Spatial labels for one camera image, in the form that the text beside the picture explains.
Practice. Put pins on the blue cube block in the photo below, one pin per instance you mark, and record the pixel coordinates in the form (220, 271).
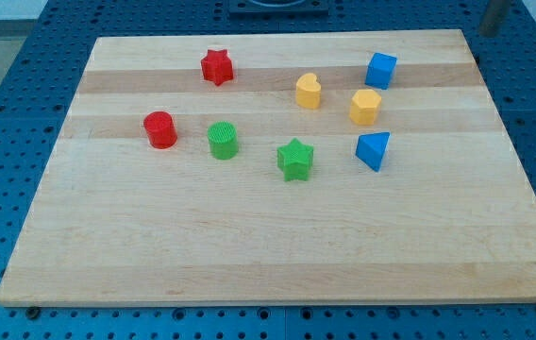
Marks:
(380, 71)

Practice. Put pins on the green star block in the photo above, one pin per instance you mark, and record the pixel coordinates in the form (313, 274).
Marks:
(295, 160)

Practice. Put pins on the green cylinder block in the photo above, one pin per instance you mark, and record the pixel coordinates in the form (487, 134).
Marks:
(223, 140)

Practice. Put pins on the light wooden board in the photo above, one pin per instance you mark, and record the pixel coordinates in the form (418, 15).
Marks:
(450, 217)

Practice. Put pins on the yellow heart block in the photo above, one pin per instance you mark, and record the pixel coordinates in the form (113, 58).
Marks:
(308, 91)

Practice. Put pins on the blue triangular prism block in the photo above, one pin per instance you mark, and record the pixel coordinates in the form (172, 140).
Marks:
(371, 149)

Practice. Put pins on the yellow hexagon block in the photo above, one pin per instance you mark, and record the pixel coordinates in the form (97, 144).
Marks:
(364, 107)

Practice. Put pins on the red cylinder block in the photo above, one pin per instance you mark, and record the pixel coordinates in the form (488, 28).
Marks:
(160, 129)

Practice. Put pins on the red star block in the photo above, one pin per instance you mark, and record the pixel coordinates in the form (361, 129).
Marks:
(217, 67)

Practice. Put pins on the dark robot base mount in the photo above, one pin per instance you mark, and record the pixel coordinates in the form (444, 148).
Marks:
(277, 7)

